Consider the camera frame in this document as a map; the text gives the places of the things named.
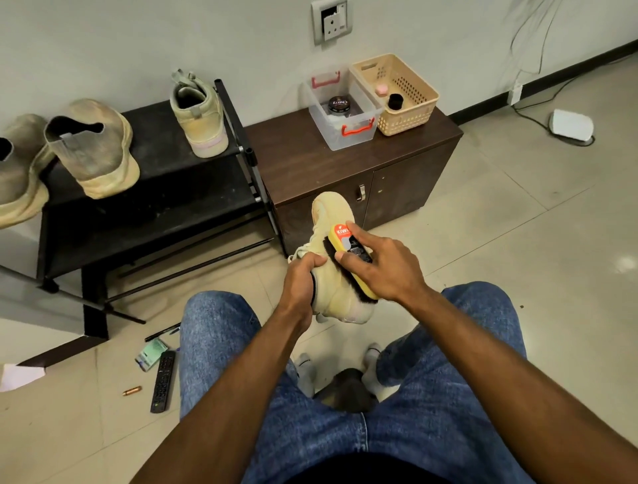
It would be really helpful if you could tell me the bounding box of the black orange shoe brush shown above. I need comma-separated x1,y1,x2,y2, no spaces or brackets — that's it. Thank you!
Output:
322,221,380,304

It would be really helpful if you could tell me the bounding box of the pale green lace-up shoe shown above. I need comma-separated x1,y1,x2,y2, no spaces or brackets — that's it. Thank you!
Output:
289,191,378,325
169,68,231,160

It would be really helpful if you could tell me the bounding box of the beige plastic basket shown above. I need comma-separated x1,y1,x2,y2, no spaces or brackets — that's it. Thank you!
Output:
349,53,441,138

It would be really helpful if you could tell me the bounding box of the white paper sheet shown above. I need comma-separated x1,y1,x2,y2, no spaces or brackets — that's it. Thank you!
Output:
0,363,46,393

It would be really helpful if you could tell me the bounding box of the dark brown wooden cabinet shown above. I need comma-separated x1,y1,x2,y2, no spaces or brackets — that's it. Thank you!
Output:
244,104,464,259

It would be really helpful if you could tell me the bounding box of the white cable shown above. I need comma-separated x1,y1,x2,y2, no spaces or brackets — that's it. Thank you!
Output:
506,0,595,149

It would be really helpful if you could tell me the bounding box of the person's right leg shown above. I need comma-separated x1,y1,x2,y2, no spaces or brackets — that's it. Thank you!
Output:
361,281,534,484

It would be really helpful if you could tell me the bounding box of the worn tan slip-on shoe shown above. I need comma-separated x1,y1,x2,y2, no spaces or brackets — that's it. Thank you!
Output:
44,98,141,199
0,114,51,229

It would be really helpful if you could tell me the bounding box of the black metal shoe rack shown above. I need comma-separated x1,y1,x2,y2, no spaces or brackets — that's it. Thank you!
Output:
0,78,288,368

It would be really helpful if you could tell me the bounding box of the person's left forearm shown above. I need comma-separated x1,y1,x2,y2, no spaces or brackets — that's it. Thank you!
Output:
130,317,305,484

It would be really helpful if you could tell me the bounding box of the white wall socket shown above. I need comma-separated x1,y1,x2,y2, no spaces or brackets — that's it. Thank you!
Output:
311,0,353,46

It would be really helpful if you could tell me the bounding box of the black pen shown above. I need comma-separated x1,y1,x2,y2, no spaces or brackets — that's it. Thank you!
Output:
144,323,181,343

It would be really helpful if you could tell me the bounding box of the green paper packet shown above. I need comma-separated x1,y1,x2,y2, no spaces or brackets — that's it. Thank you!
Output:
136,337,171,372

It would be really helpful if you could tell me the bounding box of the person's right forearm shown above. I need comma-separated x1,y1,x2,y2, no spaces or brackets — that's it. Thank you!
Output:
409,287,638,484

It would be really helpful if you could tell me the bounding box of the person's left hand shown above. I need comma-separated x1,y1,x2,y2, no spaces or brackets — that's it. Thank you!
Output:
276,251,328,333

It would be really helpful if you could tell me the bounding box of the clear plastic storage box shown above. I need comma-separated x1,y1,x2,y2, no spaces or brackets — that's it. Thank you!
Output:
304,66,384,152

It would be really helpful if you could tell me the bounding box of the black remote control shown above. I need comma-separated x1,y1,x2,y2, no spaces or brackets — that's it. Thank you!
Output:
150,349,177,414

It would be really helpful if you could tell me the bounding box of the white router box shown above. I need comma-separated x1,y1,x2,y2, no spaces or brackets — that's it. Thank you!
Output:
548,108,596,147

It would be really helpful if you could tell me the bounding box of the person's right hand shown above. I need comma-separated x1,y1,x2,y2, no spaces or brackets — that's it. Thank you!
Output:
334,221,432,308

